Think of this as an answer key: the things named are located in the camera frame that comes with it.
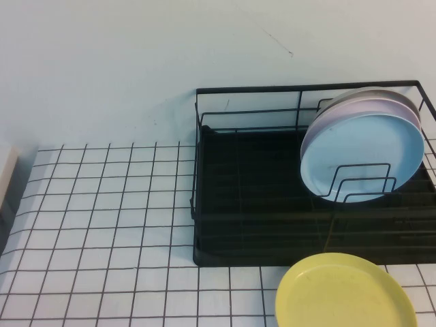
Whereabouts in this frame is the blue round plate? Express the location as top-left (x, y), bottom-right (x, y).
top-left (299, 110), bottom-right (426, 204)

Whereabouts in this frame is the pink round plate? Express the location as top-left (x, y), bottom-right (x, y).
top-left (300, 96), bottom-right (421, 156)

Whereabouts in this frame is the grey round plate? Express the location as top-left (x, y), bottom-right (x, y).
top-left (315, 86), bottom-right (422, 124)

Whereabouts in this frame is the yellow round plate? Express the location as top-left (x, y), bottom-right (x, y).
top-left (275, 252), bottom-right (418, 327)

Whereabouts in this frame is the black drip tray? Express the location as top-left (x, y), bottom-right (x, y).
top-left (193, 125), bottom-right (436, 267)

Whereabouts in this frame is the white black-grid tablecloth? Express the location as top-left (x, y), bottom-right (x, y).
top-left (0, 135), bottom-right (436, 327)

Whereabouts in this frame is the black wire dish rack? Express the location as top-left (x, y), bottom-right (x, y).
top-left (189, 80), bottom-right (436, 266)

